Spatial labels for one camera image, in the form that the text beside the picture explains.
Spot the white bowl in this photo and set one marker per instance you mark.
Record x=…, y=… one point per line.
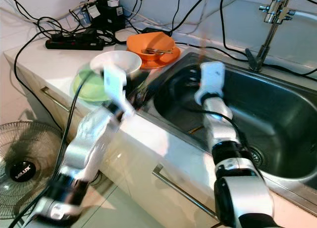
x=119, y=59

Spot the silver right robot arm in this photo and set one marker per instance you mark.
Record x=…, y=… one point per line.
x=223, y=129

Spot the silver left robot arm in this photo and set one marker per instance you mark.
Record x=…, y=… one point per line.
x=89, y=139

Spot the chrome kitchen faucet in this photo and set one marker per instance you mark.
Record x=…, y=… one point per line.
x=270, y=39

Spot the orange plate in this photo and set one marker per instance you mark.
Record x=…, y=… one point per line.
x=173, y=59

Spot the small black power brick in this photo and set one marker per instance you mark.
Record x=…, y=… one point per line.
x=152, y=30

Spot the stainless steel sink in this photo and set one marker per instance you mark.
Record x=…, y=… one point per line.
x=277, y=104

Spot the round sink drain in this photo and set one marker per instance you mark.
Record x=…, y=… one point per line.
x=262, y=156

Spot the black power adapter box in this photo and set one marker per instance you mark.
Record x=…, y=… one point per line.
x=106, y=17

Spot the black power strip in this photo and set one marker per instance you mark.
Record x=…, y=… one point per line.
x=74, y=42

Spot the grey floor fan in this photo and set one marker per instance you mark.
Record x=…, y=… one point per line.
x=25, y=171

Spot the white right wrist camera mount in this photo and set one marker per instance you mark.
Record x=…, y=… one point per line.
x=210, y=79

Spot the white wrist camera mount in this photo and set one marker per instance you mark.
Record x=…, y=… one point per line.
x=210, y=79
x=115, y=82

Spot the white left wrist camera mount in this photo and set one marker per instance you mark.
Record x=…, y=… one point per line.
x=115, y=82

